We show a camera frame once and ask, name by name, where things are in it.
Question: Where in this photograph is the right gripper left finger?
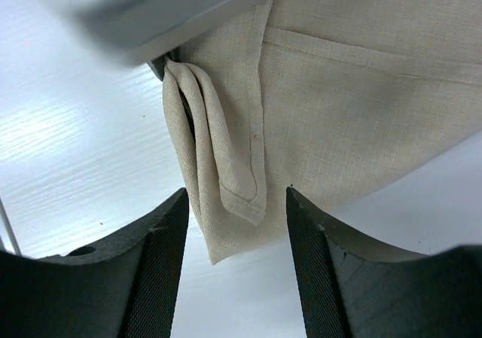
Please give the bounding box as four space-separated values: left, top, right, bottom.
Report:
1 188 188 337

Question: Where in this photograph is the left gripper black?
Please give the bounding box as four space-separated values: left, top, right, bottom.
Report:
147 50 180 81

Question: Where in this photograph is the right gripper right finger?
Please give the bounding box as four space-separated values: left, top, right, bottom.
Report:
286 187 481 337

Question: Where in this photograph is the beige cloth napkin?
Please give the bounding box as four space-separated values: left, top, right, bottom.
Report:
163 0 481 263

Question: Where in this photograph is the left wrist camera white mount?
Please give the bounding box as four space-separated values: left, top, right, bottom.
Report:
42 0 263 66

